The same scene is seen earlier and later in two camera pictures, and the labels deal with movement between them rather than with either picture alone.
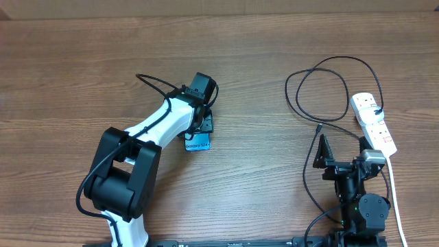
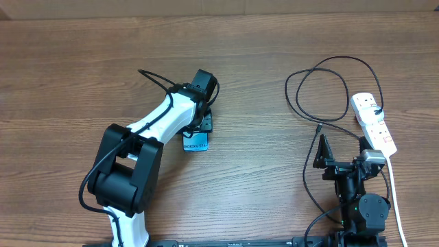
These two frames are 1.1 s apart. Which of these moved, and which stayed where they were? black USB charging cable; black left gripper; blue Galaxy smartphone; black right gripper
Moved: black USB charging cable
Stayed: black right gripper; black left gripper; blue Galaxy smartphone
